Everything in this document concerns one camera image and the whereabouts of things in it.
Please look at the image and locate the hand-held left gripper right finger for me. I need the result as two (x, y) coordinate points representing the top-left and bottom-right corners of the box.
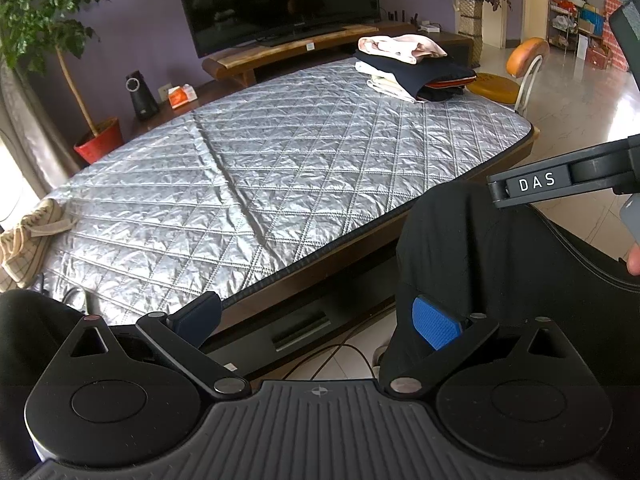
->
(384, 294), (576, 401)

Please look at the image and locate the person's left leg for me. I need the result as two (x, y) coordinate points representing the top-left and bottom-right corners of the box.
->
(0, 287), (88, 466)

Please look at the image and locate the person's right leg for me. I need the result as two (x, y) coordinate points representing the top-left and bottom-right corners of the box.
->
(377, 180), (640, 396)

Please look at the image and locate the red cardboard box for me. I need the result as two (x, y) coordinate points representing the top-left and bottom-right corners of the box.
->
(585, 42), (611, 68)

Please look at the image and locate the dark wooden television cabinet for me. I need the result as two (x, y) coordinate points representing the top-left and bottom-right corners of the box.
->
(130, 19), (475, 123)

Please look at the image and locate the cream door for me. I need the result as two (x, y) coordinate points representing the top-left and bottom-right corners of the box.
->
(524, 0), (552, 46)

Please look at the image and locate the dark wooden table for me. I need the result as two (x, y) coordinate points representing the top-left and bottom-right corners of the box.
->
(200, 125), (541, 376)

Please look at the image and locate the orange tissue box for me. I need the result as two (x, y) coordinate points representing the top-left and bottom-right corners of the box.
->
(167, 84), (199, 109)

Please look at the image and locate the dark navy garment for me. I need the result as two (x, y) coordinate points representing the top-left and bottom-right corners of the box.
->
(354, 50), (477, 103)

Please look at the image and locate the green tree in red pot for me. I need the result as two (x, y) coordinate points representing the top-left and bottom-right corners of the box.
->
(0, 0), (123, 166)

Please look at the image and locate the person's leg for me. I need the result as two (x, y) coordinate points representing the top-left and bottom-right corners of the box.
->
(377, 180), (640, 396)
(0, 287), (88, 466)

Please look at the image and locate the beige garment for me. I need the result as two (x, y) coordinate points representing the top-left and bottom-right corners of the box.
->
(367, 74), (418, 103)

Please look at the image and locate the black cone speaker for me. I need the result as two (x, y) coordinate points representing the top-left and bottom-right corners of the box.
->
(125, 70), (160, 121)

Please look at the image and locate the light wooden television riser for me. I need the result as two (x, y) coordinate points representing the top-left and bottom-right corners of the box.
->
(202, 22), (381, 88)

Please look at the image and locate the orange round chair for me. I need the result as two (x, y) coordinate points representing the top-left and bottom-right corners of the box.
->
(467, 39), (551, 118)

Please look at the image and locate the black flat television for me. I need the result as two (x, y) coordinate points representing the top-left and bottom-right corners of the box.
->
(171, 0), (379, 59)

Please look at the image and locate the grey silky curtain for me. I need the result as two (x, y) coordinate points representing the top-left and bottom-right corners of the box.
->
(0, 60), (83, 201)

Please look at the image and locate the silver quilted table cover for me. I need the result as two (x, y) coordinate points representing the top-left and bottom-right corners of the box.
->
(10, 55), (533, 326)

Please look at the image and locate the red cloth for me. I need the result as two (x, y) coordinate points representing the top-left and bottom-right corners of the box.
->
(425, 77), (475, 92)

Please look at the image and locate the white paper tag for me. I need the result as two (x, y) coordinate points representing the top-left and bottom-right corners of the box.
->
(30, 217), (79, 237)

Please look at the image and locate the metal storage rack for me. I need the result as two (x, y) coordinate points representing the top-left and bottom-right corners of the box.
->
(547, 0), (608, 53)

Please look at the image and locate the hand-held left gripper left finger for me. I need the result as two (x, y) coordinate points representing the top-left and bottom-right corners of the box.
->
(66, 290), (252, 402)

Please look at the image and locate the purple dried plant woven vase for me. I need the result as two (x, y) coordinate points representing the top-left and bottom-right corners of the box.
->
(410, 0), (523, 51)

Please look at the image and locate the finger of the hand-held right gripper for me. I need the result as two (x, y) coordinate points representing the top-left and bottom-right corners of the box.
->
(609, 0), (640, 92)

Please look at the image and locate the stack of red white boxes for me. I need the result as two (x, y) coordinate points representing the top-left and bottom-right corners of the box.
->
(601, 0), (632, 72)

